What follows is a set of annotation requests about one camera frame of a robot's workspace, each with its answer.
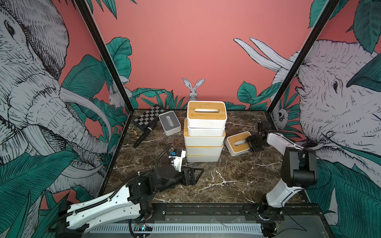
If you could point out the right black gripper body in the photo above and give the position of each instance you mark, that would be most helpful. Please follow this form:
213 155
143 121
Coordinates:
255 143

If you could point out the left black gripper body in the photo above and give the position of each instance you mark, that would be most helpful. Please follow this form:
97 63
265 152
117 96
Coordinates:
181 178

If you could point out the small bamboo lid tissue box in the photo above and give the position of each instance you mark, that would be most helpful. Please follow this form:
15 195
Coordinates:
237 144

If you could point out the yellow lid tissue box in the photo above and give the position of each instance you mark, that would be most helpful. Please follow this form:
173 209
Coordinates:
202 158

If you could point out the large bamboo lid tissue box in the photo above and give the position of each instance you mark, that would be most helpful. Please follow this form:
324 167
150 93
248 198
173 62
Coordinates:
203 150

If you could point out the edge bamboo tissue box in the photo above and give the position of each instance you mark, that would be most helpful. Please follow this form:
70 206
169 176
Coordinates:
206 114

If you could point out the grey lid tissue box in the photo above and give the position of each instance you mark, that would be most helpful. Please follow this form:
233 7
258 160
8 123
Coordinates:
170 123
205 132

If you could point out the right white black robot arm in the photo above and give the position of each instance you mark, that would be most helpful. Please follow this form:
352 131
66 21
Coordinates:
298 170

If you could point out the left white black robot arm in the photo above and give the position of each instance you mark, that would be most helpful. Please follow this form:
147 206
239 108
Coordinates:
131 200

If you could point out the green circuit board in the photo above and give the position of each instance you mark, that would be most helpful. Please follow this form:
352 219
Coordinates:
143 228

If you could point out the black white chessboard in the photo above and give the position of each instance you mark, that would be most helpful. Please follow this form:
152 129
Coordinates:
148 116

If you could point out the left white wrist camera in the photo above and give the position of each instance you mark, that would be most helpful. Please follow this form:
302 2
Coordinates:
176 157

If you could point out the white slotted cable duct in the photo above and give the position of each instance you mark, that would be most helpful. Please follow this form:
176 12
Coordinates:
193 228

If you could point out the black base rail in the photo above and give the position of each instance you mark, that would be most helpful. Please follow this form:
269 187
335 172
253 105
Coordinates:
303 213

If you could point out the right black frame post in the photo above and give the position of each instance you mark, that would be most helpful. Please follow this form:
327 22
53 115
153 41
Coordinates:
317 28

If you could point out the black frame post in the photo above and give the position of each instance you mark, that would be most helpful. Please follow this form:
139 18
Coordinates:
317 28
84 10

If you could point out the left black frame post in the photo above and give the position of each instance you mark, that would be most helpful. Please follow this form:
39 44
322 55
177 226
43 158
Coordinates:
84 10

